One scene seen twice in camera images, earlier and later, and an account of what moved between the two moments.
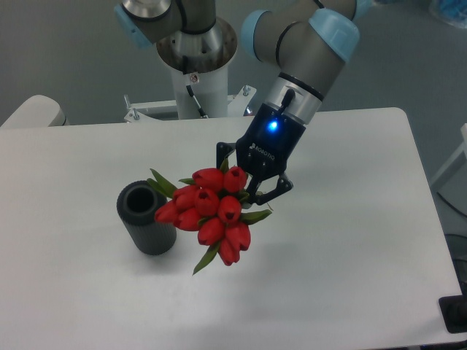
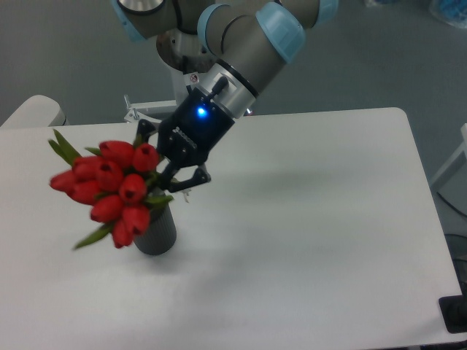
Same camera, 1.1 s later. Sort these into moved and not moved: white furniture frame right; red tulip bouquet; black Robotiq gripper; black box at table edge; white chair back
Moved: red tulip bouquet; black Robotiq gripper
Not moved: white furniture frame right; black box at table edge; white chair back
